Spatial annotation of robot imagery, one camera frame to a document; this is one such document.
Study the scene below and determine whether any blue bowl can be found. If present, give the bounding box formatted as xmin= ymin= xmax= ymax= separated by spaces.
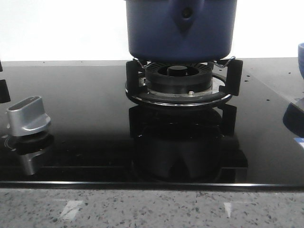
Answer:
xmin=298 ymin=43 xmax=304 ymax=78

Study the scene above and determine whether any blue pot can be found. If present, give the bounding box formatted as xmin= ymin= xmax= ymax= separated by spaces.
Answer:
xmin=125 ymin=0 xmax=237 ymax=63

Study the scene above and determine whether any right gas burner head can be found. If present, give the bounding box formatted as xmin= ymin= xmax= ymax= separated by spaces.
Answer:
xmin=145 ymin=63 xmax=212 ymax=97

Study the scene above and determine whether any black glass gas cooktop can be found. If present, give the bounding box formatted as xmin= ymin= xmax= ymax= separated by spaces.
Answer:
xmin=0 ymin=58 xmax=304 ymax=191

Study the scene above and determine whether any right black pan support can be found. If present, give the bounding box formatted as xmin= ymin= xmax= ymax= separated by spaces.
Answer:
xmin=125 ymin=59 xmax=243 ymax=107

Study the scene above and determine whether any black pan support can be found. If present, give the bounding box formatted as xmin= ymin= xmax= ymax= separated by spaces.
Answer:
xmin=125 ymin=59 xmax=243 ymax=107
xmin=0 ymin=60 xmax=11 ymax=104

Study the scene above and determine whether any silver stove control knob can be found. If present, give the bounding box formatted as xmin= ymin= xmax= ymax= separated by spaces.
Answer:
xmin=7 ymin=96 xmax=51 ymax=137

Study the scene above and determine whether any left black pan support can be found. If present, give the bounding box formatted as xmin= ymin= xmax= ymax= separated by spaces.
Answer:
xmin=0 ymin=60 xmax=11 ymax=104

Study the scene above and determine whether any wire pot stand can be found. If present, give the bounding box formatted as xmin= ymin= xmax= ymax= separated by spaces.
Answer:
xmin=132 ymin=56 xmax=236 ymax=69

